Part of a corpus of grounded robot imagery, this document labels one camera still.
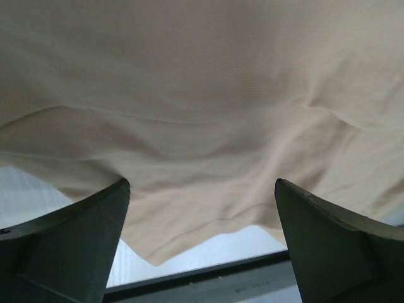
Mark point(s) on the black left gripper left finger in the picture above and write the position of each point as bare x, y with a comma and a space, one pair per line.
65, 255

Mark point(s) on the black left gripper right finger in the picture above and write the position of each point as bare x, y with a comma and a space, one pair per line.
338, 255

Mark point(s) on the beige t shirt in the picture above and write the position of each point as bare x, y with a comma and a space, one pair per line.
203, 105

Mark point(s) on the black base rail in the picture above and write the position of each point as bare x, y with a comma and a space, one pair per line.
229, 282

